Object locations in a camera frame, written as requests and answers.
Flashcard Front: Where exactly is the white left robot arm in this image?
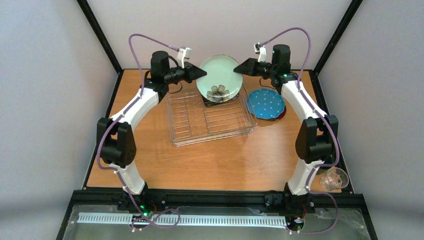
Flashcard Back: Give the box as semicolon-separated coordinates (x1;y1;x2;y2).
95;47;207;195

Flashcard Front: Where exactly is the wire metal dish rack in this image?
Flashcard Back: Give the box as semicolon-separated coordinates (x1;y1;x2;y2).
166;85;258;147

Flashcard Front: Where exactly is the light green round plate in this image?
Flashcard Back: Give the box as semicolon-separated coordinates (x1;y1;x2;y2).
196;54;243;103

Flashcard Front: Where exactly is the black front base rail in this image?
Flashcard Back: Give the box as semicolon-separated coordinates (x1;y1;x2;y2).
57;187;377;240

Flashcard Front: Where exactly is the dark red plate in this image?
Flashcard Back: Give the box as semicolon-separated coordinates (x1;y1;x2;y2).
261;109;287;121

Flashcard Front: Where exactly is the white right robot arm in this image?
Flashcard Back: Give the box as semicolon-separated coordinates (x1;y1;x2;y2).
233;43;339;210

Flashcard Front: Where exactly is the black frame post left rear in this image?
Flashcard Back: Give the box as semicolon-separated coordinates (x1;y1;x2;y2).
76;0;124;75

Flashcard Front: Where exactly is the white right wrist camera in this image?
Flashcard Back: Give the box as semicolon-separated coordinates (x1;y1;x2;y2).
254;42;267;63

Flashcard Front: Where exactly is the blue polka dot plate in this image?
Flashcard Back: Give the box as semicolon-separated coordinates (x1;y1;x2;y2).
246;88;286;120

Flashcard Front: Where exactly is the black floral square plate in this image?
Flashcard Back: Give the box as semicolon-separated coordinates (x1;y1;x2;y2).
202;96;229;108

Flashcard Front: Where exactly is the white slotted cable duct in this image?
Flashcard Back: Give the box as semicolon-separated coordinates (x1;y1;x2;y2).
76;212;287;228

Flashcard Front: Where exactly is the black frame post right rear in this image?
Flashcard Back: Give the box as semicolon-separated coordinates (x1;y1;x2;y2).
313;0;363;76

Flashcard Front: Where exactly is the black frame post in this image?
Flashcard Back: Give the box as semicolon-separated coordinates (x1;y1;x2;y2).
76;0;124;75
313;0;363;76

